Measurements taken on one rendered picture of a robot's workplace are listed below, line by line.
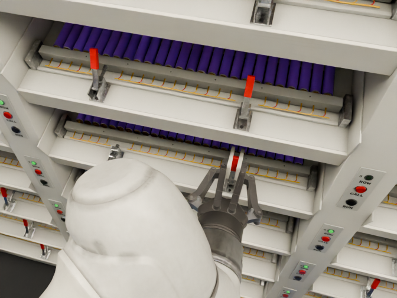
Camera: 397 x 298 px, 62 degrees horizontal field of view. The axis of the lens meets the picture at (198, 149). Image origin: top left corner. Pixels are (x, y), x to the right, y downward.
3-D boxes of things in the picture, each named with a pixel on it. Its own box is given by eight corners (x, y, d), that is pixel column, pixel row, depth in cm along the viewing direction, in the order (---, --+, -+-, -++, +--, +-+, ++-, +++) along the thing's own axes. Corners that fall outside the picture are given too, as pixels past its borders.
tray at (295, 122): (339, 165, 58) (374, 129, 45) (28, 102, 66) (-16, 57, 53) (346, 73, 66) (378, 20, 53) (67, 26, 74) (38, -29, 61)
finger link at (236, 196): (226, 208, 53) (234, 211, 53) (240, 167, 62) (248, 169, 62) (223, 224, 56) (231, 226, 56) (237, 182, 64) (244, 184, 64)
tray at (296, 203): (308, 220, 72) (321, 210, 64) (55, 162, 80) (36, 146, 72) (317, 139, 80) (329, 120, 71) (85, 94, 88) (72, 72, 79)
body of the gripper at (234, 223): (187, 252, 53) (200, 210, 60) (239, 265, 52) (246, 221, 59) (190, 222, 48) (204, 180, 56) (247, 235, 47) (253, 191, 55)
